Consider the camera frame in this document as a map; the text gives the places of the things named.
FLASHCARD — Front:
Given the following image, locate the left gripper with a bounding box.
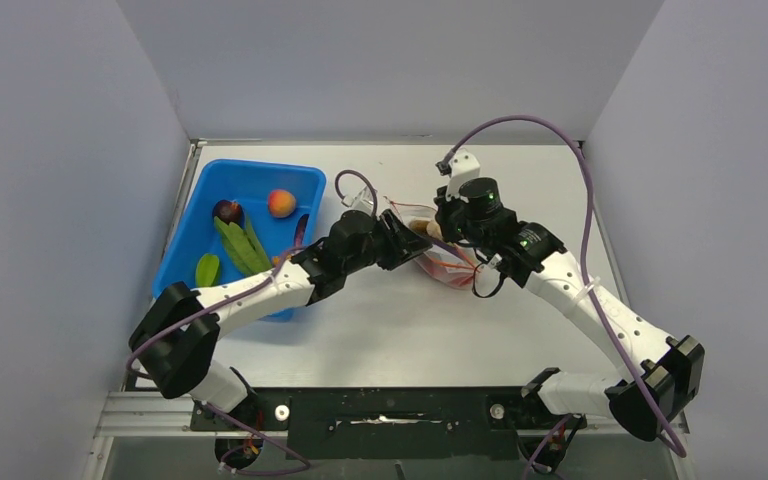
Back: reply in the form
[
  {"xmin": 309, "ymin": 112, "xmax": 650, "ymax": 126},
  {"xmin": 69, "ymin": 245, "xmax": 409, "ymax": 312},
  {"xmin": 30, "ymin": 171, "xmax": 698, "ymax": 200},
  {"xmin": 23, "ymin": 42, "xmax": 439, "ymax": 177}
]
[{"xmin": 343, "ymin": 211, "xmax": 431, "ymax": 275}]

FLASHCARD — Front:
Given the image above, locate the clear zip top bag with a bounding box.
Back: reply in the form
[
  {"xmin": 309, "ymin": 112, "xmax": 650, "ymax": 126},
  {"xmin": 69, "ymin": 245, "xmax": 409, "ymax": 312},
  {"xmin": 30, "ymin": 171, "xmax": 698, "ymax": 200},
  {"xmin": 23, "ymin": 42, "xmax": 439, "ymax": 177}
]
[{"xmin": 385, "ymin": 196, "xmax": 481, "ymax": 290}]

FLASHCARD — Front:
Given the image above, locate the fake purple eggplant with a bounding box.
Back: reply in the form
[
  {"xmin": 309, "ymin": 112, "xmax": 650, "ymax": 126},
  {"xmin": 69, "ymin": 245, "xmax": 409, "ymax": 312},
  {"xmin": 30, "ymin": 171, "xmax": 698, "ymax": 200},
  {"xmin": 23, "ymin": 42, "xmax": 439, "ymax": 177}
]
[{"xmin": 293, "ymin": 213, "xmax": 309, "ymax": 247}]

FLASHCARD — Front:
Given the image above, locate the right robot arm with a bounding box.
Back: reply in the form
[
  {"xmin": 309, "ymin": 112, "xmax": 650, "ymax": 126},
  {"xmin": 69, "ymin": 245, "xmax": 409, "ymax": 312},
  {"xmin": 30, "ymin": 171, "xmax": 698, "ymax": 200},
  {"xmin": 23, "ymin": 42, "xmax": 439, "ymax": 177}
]
[{"xmin": 434, "ymin": 177, "xmax": 705, "ymax": 441}]

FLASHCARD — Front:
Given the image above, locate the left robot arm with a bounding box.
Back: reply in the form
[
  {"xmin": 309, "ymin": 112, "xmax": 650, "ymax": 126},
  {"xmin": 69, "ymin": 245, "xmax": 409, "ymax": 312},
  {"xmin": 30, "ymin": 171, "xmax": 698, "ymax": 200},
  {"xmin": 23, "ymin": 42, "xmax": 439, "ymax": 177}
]
[{"xmin": 126, "ymin": 210, "xmax": 432, "ymax": 413}]

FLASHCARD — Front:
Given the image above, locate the fake peach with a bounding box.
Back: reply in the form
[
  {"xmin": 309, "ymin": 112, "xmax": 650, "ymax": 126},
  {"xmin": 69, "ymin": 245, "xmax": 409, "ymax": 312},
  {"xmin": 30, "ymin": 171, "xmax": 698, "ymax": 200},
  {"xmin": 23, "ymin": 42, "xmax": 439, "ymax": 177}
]
[{"xmin": 267, "ymin": 189, "xmax": 297, "ymax": 219}]

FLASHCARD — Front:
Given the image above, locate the green fake leafy vegetable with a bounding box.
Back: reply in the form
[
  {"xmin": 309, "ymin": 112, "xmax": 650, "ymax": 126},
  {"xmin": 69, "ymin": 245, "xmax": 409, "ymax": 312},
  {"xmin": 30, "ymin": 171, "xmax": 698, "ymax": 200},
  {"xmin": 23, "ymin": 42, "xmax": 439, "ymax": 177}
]
[{"xmin": 213, "ymin": 215, "xmax": 273, "ymax": 276}]

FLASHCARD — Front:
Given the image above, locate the fake dark plum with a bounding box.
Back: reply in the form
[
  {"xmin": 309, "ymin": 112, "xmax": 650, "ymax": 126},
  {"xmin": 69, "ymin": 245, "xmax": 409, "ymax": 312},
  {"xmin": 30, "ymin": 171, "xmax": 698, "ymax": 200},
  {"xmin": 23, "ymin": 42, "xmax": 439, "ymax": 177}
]
[{"xmin": 212, "ymin": 200, "xmax": 245, "ymax": 226}]

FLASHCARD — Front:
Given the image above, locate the green fake lime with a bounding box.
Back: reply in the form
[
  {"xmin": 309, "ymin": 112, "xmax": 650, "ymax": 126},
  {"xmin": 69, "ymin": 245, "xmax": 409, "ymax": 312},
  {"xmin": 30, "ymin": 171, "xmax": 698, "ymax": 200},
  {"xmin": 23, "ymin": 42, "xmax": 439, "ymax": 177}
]
[{"xmin": 194, "ymin": 253, "xmax": 221, "ymax": 288}]

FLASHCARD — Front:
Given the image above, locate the blue plastic bin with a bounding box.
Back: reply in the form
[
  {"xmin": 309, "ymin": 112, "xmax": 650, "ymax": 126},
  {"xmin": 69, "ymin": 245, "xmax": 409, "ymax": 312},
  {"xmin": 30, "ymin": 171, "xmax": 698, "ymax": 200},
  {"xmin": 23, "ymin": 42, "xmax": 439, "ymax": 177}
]
[{"xmin": 152, "ymin": 159, "xmax": 326, "ymax": 298}]

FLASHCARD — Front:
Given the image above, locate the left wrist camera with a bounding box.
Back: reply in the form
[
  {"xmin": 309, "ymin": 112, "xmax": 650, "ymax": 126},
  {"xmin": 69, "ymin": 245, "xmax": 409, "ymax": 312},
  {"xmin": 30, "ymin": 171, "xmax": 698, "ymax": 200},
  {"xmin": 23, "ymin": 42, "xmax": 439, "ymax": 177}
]
[{"xmin": 341, "ymin": 187, "xmax": 377, "ymax": 215}]

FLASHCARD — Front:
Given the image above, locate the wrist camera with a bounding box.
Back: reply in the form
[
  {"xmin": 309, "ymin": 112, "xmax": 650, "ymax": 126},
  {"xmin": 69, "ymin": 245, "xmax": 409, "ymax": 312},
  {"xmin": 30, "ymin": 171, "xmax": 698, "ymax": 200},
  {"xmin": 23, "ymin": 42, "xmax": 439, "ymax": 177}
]
[
  {"xmin": 341, "ymin": 187, "xmax": 377, "ymax": 215},
  {"xmin": 435, "ymin": 148, "xmax": 481, "ymax": 201}
]

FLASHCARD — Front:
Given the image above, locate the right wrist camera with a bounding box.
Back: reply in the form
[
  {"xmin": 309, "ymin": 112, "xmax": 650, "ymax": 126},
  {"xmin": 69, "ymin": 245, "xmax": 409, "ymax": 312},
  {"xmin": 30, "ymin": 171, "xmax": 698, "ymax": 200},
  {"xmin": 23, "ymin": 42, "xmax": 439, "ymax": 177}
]
[{"xmin": 435, "ymin": 148, "xmax": 481, "ymax": 201}]

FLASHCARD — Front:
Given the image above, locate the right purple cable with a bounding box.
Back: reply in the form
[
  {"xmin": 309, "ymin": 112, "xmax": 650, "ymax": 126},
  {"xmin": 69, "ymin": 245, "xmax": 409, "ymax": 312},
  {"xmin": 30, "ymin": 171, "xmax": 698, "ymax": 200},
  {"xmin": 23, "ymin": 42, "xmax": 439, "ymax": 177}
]
[{"xmin": 438, "ymin": 115, "xmax": 687, "ymax": 460}]

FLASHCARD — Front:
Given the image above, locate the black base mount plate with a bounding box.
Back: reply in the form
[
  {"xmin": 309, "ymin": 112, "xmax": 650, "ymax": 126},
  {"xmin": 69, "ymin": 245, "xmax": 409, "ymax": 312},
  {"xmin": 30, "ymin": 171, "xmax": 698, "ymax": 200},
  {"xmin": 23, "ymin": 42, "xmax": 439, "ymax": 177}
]
[{"xmin": 190, "ymin": 386, "xmax": 561, "ymax": 461}]

